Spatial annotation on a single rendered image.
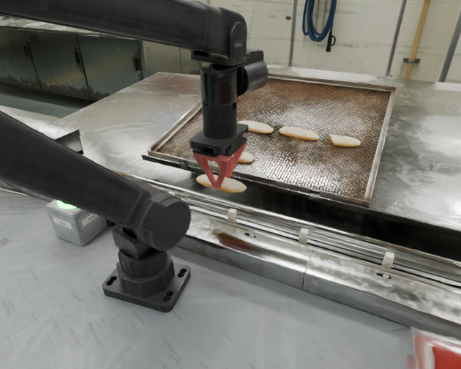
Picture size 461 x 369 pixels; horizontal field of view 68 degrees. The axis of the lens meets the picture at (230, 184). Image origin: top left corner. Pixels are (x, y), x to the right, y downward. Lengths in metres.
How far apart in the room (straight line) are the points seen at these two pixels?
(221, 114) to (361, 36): 3.75
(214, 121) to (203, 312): 0.29
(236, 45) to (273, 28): 3.94
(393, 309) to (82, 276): 0.49
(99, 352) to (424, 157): 0.71
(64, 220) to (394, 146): 0.70
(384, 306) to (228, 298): 0.23
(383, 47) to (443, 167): 3.46
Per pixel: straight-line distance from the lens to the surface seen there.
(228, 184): 0.62
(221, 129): 0.55
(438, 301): 0.58
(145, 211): 0.45
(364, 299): 0.56
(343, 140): 0.83
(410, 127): 0.94
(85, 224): 0.69
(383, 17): 4.20
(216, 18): 0.49
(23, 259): 0.72
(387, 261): 0.62
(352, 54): 4.27
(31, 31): 4.30
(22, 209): 0.87
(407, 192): 0.74
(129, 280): 0.54
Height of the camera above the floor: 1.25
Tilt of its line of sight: 31 degrees down
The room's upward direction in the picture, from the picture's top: straight up
